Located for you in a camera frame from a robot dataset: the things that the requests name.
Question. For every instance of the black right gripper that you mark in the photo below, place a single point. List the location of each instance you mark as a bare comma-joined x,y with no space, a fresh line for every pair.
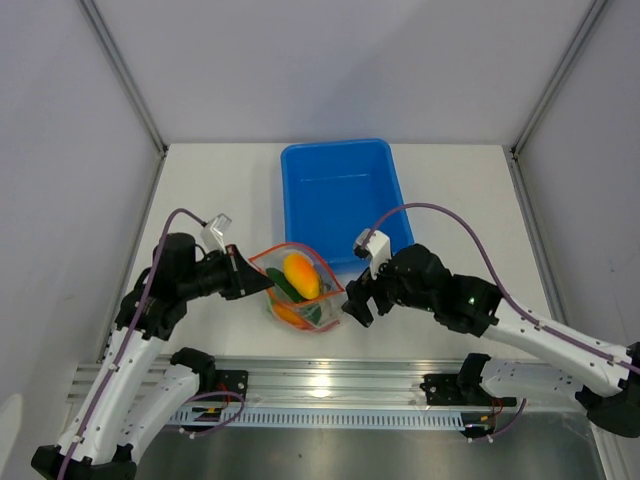
361,290

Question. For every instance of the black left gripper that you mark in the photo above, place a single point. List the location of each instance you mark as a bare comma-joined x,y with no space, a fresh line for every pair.
243,278

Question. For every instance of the dark green toy cucumber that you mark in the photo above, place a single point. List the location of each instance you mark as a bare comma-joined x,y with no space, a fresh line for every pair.
284,285

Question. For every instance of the red orange toy mango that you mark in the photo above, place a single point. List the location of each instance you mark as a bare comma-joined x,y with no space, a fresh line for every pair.
289,316

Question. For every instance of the clear orange-zipper zip bag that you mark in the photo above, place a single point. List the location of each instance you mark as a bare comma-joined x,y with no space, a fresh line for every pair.
322,313

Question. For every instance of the yellow orange toy mango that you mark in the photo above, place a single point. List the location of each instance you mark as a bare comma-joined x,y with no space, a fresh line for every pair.
302,276

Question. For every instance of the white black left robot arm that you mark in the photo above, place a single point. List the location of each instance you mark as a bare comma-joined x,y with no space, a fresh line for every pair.
113,429

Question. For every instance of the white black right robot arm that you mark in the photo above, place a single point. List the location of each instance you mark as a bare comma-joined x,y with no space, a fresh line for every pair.
598,377

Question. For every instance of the blue plastic bin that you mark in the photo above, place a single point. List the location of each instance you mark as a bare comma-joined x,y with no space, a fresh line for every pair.
334,190

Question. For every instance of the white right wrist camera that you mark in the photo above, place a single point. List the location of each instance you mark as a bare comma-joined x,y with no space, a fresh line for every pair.
375,247

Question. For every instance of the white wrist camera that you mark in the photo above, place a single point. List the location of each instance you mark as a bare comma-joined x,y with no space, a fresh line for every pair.
212,234
375,247

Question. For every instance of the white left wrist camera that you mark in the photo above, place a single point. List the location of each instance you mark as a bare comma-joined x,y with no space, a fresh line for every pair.
212,234

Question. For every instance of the aluminium front rail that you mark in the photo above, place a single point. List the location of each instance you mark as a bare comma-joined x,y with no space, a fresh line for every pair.
336,384

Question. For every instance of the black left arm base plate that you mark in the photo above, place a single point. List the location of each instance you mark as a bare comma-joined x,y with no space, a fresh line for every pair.
234,384

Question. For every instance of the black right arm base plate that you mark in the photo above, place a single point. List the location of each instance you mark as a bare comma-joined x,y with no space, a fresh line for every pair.
442,389

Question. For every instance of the white slotted cable duct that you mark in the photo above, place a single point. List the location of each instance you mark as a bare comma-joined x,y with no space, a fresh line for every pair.
412,419

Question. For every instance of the left aluminium frame post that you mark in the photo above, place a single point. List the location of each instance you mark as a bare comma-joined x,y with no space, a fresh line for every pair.
107,42

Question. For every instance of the aluminium frame post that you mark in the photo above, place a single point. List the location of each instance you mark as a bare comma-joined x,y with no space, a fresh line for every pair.
562,70
107,42

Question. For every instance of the right aluminium frame post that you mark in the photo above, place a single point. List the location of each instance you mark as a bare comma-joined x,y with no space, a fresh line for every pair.
562,70

